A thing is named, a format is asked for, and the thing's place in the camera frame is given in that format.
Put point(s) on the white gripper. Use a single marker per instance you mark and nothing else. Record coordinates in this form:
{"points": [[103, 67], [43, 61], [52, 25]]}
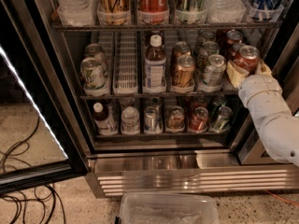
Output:
{"points": [[260, 85]]}

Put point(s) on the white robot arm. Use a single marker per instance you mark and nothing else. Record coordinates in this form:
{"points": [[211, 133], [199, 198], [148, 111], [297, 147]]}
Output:
{"points": [[276, 127]]}

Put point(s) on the front silver can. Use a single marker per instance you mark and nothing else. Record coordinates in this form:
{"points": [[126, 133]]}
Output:
{"points": [[213, 70]]}

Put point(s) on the rear silver can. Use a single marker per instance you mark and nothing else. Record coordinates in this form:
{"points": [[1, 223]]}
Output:
{"points": [[204, 36]]}

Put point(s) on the green can bottom shelf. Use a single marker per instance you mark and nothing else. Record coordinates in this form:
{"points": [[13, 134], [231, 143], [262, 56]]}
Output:
{"points": [[221, 119]]}

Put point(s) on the front gold can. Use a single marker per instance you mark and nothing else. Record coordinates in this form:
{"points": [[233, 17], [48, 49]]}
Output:
{"points": [[183, 72]]}

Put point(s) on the top shelf right water bottle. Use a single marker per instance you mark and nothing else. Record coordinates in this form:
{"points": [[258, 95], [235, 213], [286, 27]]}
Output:
{"points": [[225, 11]]}

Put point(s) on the rear gold can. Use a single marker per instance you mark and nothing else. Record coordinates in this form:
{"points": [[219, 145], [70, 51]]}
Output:
{"points": [[180, 48]]}

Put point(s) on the red can bottom shelf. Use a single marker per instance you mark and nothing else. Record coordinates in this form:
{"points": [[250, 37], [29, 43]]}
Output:
{"points": [[198, 120]]}

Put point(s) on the top shelf green can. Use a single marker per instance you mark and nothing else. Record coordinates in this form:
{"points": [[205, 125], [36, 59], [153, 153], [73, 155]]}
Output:
{"points": [[190, 11]]}

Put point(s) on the gold can bottom shelf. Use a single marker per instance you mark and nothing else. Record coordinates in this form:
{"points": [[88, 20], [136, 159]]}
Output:
{"points": [[176, 118]]}

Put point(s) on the brown tea bottle middle shelf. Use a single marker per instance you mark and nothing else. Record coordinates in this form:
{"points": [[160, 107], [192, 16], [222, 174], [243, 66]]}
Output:
{"points": [[154, 64]]}

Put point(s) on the brown tea bottle shelf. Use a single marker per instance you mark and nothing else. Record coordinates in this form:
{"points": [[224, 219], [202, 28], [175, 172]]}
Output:
{"points": [[104, 120], [154, 64]]}

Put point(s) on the stainless steel fridge body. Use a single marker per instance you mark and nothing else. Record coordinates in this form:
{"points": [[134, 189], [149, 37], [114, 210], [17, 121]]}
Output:
{"points": [[175, 161]]}

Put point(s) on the silver blue can bottom shelf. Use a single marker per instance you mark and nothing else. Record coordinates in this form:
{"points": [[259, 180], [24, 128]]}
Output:
{"points": [[151, 123]]}

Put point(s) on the top shelf red coke can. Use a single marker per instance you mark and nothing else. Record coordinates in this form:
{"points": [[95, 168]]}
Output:
{"points": [[153, 11]]}

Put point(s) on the clear water bottle bottom shelf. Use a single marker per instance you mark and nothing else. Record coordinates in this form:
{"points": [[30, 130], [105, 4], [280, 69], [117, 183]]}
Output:
{"points": [[130, 121]]}

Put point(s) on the top shelf gold can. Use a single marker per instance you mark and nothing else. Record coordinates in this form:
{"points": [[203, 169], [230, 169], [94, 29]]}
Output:
{"points": [[113, 12]]}

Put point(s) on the brown tea bottle bottom shelf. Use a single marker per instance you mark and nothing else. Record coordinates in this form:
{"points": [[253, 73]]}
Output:
{"points": [[104, 120]]}

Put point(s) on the front green white can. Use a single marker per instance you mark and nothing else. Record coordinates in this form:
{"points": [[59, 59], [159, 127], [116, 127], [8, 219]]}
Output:
{"points": [[93, 74]]}

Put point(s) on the green white can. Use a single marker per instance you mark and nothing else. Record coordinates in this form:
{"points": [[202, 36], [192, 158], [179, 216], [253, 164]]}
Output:
{"points": [[93, 74], [94, 50]]}

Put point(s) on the rear green white can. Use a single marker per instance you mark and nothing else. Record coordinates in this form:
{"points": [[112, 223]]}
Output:
{"points": [[94, 50]]}

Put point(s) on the top shelf left water bottle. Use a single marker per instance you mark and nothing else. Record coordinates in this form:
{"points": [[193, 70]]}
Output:
{"points": [[75, 12]]}

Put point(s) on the open glass fridge door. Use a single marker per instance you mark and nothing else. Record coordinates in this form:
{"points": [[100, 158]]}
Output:
{"points": [[41, 140]]}

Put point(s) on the clear plastic bin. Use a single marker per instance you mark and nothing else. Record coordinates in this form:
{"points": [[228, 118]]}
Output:
{"points": [[166, 208]]}

